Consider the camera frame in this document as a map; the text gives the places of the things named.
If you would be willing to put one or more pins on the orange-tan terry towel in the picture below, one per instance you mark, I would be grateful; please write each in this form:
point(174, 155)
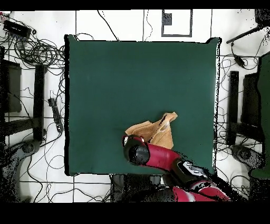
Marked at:
point(162, 137)

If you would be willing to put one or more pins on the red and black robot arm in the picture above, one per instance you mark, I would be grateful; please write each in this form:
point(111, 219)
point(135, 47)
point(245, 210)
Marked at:
point(162, 156)

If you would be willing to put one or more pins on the dark flat panel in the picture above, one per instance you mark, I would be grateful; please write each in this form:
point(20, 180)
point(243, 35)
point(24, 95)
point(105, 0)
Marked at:
point(13, 88)
point(250, 99)

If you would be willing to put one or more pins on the dark green table cloth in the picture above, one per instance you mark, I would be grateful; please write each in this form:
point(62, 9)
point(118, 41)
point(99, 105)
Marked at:
point(105, 84)

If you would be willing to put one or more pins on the black power strip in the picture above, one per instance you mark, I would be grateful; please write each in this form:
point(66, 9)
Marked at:
point(56, 114)

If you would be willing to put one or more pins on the black upright bar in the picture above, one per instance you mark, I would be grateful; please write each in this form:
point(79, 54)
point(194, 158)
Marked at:
point(233, 101)
point(39, 101)

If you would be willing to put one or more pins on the dark grey square box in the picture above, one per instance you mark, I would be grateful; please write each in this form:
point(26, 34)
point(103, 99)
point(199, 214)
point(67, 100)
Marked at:
point(167, 19)

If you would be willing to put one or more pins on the black stand base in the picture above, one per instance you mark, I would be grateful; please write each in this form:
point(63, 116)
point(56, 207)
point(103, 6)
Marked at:
point(28, 148)
point(245, 155)

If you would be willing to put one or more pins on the black power adapter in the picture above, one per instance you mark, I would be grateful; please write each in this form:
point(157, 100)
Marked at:
point(239, 60)

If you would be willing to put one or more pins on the dark green fabric sheet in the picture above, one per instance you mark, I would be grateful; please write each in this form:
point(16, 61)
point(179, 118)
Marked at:
point(265, 105)

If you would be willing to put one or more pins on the black tripod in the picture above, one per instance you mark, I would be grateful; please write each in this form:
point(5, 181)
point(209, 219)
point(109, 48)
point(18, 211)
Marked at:
point(242, 36)

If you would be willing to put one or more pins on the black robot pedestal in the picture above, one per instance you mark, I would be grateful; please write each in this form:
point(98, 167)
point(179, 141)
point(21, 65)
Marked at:
point(135, 186)

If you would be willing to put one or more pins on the black switch box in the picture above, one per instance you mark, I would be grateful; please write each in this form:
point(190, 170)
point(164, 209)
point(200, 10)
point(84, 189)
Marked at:
point(16, 28)

